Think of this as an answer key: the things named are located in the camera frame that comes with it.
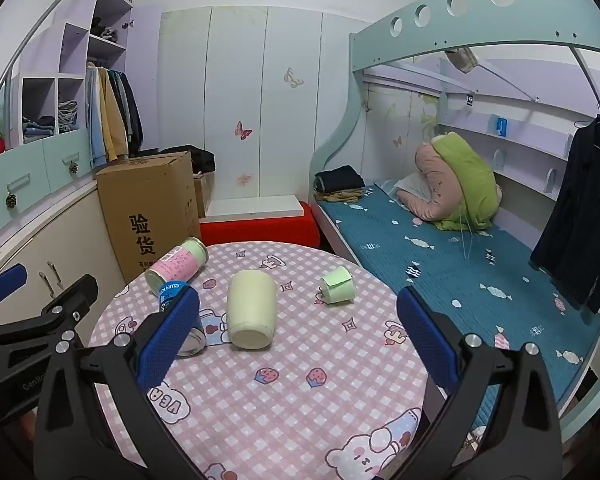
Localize large cardboard box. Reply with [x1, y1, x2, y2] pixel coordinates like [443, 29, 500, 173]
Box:
[96, 150, 202, 286]

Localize metal stair railing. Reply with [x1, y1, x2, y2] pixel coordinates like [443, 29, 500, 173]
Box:
[0, 0, 146, 112]

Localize white wardrobe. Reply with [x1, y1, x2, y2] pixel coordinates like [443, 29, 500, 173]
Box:
[157, 6, 376, 211]

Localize grey hanging bag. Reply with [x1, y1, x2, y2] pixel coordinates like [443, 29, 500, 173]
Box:
[445, 47, 480, 75]

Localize pink and green can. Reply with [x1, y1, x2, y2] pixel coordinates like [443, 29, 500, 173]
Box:
[145, 236, 210, 296]

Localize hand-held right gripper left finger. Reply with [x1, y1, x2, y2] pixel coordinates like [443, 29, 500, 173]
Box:
[32, 285, 206, 480]

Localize blue printed bed sheet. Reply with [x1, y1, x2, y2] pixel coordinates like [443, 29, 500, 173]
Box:
[317, 182, 600, 411]

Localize teal drawer unit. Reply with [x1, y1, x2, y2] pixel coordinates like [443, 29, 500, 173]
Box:
[0, 127, 99, 235]

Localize light blue hanging shirt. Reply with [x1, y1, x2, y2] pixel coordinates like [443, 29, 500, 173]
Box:
[85, 67, 108, 167]

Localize grey folded clothes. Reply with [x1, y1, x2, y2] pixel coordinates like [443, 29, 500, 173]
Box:
[90, 17, 121, 44]

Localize teal bunk bed frame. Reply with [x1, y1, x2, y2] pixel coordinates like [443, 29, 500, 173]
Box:
[307, 0, 600, 443]

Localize folded tan clothes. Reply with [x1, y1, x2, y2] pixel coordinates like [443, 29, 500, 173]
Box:
[316, 187, 376, 205]

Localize pink checkered tablecloth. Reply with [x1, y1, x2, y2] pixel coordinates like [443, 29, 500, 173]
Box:
[87, 241, 433, 480]

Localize blue label metal can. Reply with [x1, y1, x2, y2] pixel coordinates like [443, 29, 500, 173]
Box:
[157, 280, 207, 358]

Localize purple stair shelf unit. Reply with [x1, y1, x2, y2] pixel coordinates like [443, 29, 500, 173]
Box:
[10, 0, 134, 151]

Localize folded black clothes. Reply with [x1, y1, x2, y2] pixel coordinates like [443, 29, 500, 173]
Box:
[314, 165, 366, 194]

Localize yellow hanging jacket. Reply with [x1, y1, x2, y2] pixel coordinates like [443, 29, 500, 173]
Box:
[97, 67, 130, 162]

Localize white pillow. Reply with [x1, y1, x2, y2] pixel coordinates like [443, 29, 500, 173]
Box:
[395, 172, 442, 211]

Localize dark hanging garments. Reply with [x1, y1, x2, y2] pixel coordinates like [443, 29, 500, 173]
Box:
[107, 70, 145, 154]

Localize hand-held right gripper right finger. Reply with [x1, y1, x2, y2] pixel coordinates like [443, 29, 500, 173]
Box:
[396, 285, 564, 480]

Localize cream cup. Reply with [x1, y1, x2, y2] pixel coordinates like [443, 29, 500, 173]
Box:
[227, 269, 278, 351]

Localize red stool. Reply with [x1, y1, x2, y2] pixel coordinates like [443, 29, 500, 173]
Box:
[199, 201, 321, 249]

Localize green and pink quilt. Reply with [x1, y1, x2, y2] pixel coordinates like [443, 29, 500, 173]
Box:
[414, 131, 504, 232]

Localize small green cup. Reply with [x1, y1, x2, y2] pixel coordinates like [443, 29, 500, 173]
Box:
[316, 266, 355, 306]

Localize dark hanging jacket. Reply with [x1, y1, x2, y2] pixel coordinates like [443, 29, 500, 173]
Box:
[530, 115, 600, 315]

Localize beige floor cabinet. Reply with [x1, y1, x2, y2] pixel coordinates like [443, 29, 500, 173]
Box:
[0, 180, 131, 346]

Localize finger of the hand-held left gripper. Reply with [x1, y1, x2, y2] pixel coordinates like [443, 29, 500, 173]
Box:
[0, 263, 29, 321]
[0, 274, 100, 347]

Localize black cloth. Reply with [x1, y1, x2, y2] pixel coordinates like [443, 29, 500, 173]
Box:
[130, 146, 217, 175]

